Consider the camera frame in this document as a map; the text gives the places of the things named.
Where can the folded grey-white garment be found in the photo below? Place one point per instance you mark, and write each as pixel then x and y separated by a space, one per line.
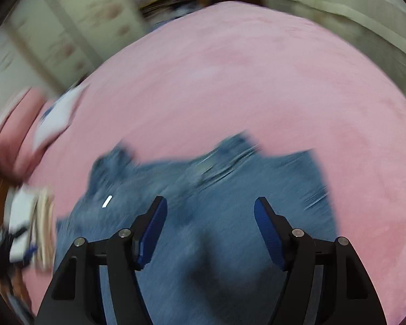
pixel 22 216

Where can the blue denim jacket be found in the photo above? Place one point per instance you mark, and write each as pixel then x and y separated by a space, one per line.
pixel 203 210

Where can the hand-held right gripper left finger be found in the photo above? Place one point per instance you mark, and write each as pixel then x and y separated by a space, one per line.
pixel 150 233

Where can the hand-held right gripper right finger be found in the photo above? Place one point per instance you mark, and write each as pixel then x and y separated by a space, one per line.
pixel 269 233

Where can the floral wardrobe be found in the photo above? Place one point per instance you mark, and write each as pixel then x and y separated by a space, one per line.
pixel 74 34

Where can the small pink cushion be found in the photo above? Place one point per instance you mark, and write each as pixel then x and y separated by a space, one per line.
pixel 57 118

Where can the folded pink quilt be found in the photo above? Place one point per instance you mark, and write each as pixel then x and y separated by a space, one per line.
pixel 13 132

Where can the wooden shelf unit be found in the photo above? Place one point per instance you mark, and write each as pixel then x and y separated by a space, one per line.
pixel 176 5

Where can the pink bed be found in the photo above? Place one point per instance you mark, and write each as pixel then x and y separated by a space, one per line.
pixel 240 81

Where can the beige lace-covered furniture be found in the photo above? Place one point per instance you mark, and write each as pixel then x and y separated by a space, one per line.
pixel 341 10

